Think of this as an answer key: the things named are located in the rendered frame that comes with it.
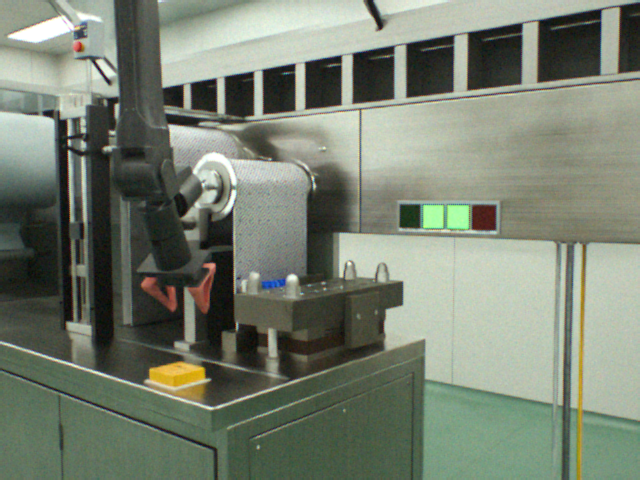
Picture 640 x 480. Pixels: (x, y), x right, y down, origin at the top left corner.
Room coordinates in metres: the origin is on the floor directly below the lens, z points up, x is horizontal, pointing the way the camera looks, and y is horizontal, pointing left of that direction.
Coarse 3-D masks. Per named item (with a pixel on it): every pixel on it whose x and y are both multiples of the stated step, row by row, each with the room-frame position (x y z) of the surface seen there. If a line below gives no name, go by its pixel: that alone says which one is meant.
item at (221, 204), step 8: (200, 168) 1.39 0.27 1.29; (208, 168) 1.38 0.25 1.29; (216, 168) 1.36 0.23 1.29; (224, 168) 1.35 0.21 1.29; (224, 176) 1.35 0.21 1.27; (304, 176) 1.54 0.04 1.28; (224, 184) 1.35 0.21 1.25; (224, 192) 1.35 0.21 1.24; (224, 200) 1.35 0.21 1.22; (208, 208) 1.38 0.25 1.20; (216, 208) 1.36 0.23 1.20; (232, 208) 1.38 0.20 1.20
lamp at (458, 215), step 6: (450, 210) 1.38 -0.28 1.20; (456, 210) 1.37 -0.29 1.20; (462, 210) 1.36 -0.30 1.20; (468, 210) 1.35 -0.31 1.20; (450, 216) 1.38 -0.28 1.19; (456, 216) 1.37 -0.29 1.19; (462, 216) 1.36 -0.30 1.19; (468, 216) 1.35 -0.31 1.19; (450, 222) 1.38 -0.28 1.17; (456, 222) 1.37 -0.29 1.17; (462, 222) 1.36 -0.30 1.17; (468, 222) 1.35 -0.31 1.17; (462, 228) 1.36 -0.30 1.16; (468, 228) 1.35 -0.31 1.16
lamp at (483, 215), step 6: (474, 210) 1.34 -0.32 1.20; (480, 210) 1.33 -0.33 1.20; (486, 210) 1.32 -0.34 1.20; (492, 210) 1.32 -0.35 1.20; (474, 216) 1.34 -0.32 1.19; (480, 216) 1.33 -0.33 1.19; (486, 216) 1.32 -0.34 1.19; (492, 216) 1.32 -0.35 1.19; (474, 222) 1.34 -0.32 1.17; (480, 222) 1.33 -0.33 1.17; (486, 222) 1.32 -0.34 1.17; (492, 222) 1.32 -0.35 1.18; (474, 228) 1.34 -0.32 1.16; (480, 228) 1.33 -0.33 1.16; (486, 228) 1.32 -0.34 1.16; (492, 228) 1.32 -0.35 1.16
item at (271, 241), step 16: (240, 208) 1.36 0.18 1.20; (256, 208) 1.39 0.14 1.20; (272, 208) 1.43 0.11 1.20; (288, 208) 1.47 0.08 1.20; (304, 208) 1.52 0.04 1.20; (240, 224) 1.35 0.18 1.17; (256, 224) 1.39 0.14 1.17; (272, 224) 1.43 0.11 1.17; (288, 224) 1.47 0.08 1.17; (304, 224) 1.52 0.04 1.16; (240, 240) 1.35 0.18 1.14; (256, 240) 1.39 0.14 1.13; (272, 240) 1.43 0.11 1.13; (288, 240) 1.47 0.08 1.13; (304, 240) 1.52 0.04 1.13; (240, 256) 1.35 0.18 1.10; (256, 256) 1.39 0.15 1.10; (272, 256) 1.43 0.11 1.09; (288, 256) 1.47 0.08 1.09; (304, 256) 1.52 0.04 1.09; (240, 272) 1.35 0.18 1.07; (272, 272) 1.43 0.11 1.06; (288, 272) 1.47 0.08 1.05; (304, 272) 1.52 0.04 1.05
